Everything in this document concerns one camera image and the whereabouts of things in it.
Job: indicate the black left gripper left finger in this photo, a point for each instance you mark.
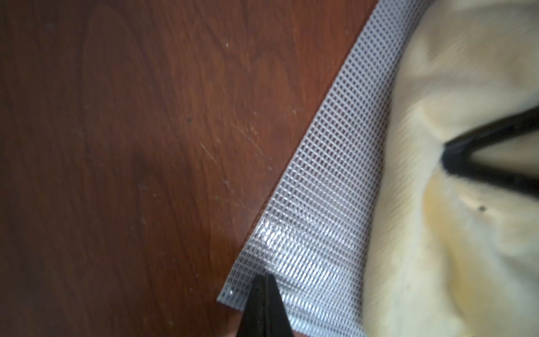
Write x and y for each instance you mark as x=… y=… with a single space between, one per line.
x=253 y=319

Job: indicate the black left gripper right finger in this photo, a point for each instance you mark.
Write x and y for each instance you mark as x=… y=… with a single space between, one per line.
x=276 y=322

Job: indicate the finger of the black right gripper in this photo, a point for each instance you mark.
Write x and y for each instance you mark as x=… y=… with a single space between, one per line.
x=457 y=155

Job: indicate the yellow wiping cloth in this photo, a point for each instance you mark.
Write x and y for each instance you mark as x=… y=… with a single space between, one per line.
x=449 y=256

